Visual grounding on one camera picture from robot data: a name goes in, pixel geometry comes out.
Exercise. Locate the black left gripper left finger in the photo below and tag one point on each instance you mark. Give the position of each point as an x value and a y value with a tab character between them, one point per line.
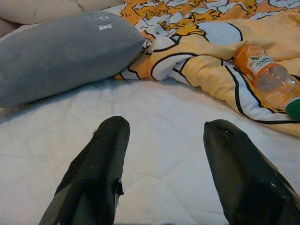
98	159

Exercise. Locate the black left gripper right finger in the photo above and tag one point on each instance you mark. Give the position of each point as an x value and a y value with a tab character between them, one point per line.
239	175

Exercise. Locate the white quilted mattress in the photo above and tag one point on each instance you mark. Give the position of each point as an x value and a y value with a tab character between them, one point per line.
164	152

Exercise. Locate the orange juice plastic bottle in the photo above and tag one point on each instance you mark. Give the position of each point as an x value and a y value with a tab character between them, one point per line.
269	75

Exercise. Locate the grey velvet pillow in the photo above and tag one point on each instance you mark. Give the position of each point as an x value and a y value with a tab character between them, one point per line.
61	54

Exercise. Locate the yellow cartoon print blanket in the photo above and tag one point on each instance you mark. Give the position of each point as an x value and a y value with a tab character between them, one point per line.
211	51

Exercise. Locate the small beige pillow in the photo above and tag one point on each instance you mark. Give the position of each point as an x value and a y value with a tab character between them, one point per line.
100	4

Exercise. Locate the long beige pillow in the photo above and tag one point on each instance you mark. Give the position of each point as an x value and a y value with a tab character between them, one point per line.
39	9

